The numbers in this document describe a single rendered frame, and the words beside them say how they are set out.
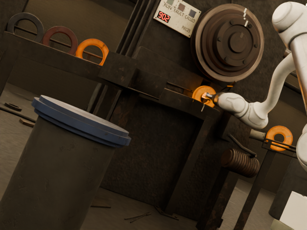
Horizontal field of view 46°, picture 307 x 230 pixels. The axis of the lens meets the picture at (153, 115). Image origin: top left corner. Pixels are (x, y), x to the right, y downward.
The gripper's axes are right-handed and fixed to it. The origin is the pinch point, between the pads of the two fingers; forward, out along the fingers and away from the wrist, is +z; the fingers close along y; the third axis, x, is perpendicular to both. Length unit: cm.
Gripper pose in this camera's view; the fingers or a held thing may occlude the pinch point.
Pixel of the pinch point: (205, 96)
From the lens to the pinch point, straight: 226.4
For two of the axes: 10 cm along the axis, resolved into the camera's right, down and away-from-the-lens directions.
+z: -2.8, -1.6, 9.5
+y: 8.6, 3.8, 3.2
